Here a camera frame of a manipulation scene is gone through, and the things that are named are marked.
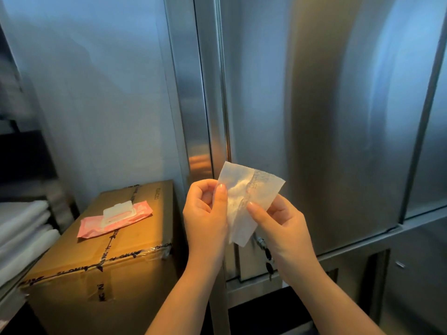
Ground person's left hand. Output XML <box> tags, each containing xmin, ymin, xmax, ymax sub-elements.
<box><xmin>183</xmin><ymin>179</ymin><xmax>230</xmax><ymax>273</ymax></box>

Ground person's right hand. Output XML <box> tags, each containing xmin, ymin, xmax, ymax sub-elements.
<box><xmin>246</xmin><ymin>194</ymin><xmax>320</xmax><ymax>283</ymax></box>

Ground white wet wipe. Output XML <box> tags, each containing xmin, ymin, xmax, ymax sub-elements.
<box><xmin>216</xmin><ymin>161</ymin><xmax>286</xmax><ymax>248</ymax></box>

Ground pink wet wipes pack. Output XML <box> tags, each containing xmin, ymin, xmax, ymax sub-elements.
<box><xmin>76</xmin><ymin>200</ymin><xmax>154</xmax><ymax>240</ymax></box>

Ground person's left forearm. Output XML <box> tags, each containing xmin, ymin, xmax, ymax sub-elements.
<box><xmin>145</xmin><ymin>261</ymin><xmax>228</xmax><ymax>335</ymax></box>

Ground person's right forearm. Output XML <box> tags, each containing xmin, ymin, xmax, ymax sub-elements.
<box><xmin>290</xmin><ymin>265</ymin><xmax>385</xmax><ymax>335</ymax></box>

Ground stainless steel cabinet body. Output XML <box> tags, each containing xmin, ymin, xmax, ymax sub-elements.
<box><xmin>162</xmin><ymin>0</ymin><xmax>447</xmax><ymax>335</ymax></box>

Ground steel linen shelf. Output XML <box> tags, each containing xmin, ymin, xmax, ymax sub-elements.
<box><xmin>0</xmin><ymin>17</ymin><xmax>80</xmax><ymax>332</ymax></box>

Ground black-headed keys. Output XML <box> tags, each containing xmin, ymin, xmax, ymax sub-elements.
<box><xmin>264</xmin><ymin>247</ymin><xmax>277</xmax><ymax>281</ymax></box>

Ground brown taped cardboard box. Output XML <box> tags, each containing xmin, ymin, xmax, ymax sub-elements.
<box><xmin>19</xmin><ymin>180</ymin><xmax>179</xmax><ymax>335</ymax></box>

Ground stack of white folded sheets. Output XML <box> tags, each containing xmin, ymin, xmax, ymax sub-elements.
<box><xmin>0</xmin><ymin>200</ymin><xmax>61</xmax><ymax>287</ymax></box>

